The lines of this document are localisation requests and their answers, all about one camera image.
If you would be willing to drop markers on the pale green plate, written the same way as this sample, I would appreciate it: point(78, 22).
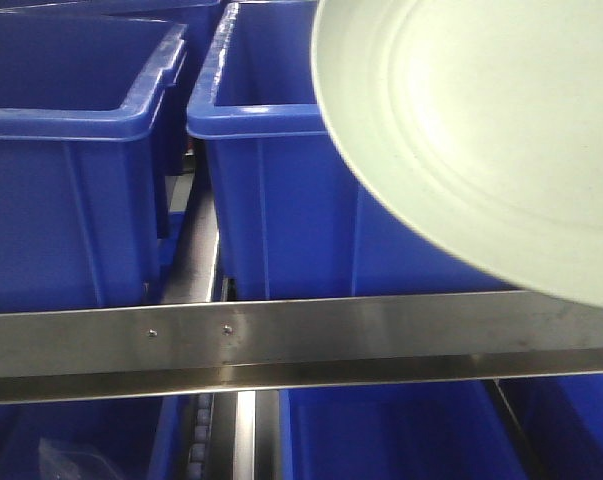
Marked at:
point(478, 124)

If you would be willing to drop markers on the stainless steel shelf rack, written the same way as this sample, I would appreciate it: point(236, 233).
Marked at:
point(199, 341)

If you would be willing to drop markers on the large blue plastic bin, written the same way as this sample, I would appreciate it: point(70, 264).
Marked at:
point(294, 222)

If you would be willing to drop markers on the lower blue bin middle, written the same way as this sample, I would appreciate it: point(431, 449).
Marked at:
point(446, 430)

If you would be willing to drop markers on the lower blue bin left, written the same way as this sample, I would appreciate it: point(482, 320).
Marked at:
point(140, 437)

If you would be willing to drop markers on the lower blue bin right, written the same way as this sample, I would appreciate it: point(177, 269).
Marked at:
point(562, 418)

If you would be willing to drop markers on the clear plastic bag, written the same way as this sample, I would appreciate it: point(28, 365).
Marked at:
point(62, 460)

